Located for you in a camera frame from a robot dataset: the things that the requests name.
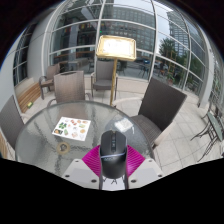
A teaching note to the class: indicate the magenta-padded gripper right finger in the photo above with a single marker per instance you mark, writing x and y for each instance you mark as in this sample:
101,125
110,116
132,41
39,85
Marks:
136,163

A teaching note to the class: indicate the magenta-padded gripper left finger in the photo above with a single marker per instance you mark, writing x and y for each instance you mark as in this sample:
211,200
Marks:
90,163

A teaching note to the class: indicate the black computer mouse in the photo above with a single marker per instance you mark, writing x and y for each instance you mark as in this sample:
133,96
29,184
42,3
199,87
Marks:
113,156

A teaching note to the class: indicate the colourful printed menu card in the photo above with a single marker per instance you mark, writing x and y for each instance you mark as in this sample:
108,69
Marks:
71,128

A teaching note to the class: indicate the grey wicker chair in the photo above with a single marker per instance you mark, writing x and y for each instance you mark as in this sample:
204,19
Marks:
104,75
10,123
161,100
51,73
69,86

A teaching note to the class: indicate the green metal garden table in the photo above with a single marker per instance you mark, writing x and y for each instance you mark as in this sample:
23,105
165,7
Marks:
215,125

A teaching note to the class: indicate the wooden slatted bench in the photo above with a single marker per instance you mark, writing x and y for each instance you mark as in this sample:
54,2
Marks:
3,145
28,95

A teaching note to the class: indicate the golden menu stand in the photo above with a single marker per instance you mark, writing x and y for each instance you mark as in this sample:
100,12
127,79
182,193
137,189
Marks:
116,48

